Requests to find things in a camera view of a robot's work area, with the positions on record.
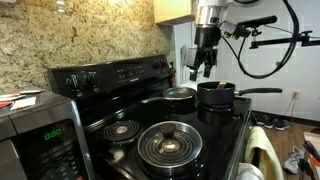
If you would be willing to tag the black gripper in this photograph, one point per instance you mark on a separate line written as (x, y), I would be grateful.
(206, 36)

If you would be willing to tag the cream plastic spatula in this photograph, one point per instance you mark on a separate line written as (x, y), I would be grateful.
(221, 85)

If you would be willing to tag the glass lid with black knob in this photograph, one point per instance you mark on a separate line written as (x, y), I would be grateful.
(170, 145)

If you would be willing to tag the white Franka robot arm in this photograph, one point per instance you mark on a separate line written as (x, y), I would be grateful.
(210, 10)

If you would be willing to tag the black electric stove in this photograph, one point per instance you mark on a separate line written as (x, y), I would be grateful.
(213, 136)

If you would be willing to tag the large coil stove burner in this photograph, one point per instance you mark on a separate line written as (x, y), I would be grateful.
(200, 165)

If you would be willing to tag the small coil stove burner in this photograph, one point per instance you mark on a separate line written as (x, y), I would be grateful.
(121, 130)

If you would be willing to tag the small steel frying pan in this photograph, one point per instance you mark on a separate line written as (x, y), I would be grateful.
(180, 93)

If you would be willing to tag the dark sneaker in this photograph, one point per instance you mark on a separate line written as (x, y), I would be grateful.
(282, 125)
(270, 123)

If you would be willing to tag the yellow hanging towel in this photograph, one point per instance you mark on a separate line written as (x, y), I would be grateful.
(265, 150)

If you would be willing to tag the white hanging towel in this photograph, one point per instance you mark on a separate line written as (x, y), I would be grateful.
(248, 171)

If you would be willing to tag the grey white sneaker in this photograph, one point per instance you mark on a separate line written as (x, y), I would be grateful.
(293, 161)

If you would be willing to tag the wooden work table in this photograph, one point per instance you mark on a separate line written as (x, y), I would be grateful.
(311, 150)

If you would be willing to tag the red white paper strip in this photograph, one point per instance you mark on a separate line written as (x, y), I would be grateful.
(30, 91)

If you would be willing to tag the stainless steel microwave oven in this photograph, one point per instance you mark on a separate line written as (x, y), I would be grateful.
(43, 143)

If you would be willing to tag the white paper card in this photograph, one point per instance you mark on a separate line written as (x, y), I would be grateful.
(23, 103)

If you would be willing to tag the white wall phone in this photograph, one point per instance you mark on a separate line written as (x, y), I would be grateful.
(184, 55)

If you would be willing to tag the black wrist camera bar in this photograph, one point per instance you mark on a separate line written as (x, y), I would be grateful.
(233, 30)

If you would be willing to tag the light wood wall cabinet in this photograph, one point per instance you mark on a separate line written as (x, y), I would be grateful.
(173, 10)

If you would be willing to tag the black stereo camera bar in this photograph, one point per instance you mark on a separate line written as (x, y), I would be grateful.
(258, 21)

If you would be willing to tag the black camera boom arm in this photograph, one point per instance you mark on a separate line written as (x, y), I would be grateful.
(283, 40)

